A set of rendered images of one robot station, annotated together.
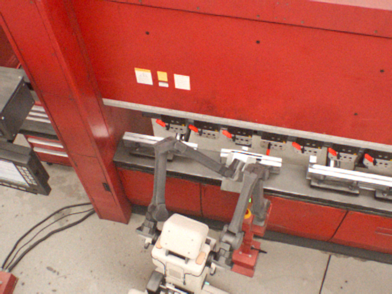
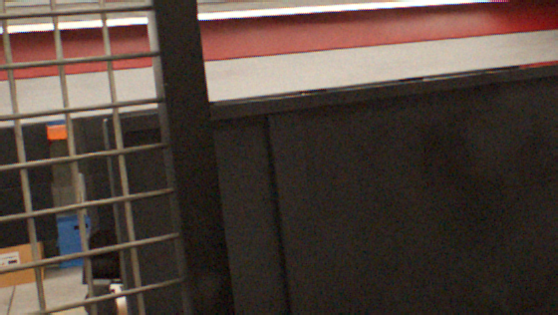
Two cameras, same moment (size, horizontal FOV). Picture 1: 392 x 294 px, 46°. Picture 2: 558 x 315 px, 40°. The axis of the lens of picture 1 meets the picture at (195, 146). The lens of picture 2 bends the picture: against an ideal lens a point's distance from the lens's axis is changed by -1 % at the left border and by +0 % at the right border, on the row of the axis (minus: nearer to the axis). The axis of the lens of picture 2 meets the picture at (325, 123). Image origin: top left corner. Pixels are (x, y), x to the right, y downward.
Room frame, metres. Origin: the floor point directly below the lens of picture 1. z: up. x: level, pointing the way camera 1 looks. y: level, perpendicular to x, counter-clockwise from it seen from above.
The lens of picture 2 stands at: (2.55, -1.08, 1.35)
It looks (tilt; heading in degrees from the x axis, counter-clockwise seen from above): 3 degrees down; 136
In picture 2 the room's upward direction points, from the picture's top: 7 degrees counter-clockwise
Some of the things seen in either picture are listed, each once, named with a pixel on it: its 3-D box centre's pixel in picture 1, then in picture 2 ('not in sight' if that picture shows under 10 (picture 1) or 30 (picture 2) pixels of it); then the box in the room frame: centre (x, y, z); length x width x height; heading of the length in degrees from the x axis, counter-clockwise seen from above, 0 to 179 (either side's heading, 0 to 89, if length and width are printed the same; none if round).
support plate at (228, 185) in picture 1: (238, 173); not in sight; (1.40, -0.26, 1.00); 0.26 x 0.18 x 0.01; 164
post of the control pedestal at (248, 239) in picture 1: (248, 236); not in sight; (1.22, -0.34, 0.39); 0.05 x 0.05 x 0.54; 68
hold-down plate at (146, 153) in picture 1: (151, 153); not in sight; (1.65, 0.30, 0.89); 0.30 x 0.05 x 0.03; 74
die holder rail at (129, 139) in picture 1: (160, 145); not in sight; (1.69, 0.23, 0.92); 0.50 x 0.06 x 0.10; 74
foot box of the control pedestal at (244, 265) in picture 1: (245, 256); not in sight; (1.19, -0.33, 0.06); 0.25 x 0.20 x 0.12; 158
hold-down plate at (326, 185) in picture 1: (334, 186); not in sight; (1.33, -0.86, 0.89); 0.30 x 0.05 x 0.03; 74
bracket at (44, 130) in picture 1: (28, 139); not in sight; (1.63, 1.03, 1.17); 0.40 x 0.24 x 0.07; 74
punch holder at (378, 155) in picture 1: (380, 153); not in sight; (1.33, -1.04, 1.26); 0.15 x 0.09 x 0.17; 74
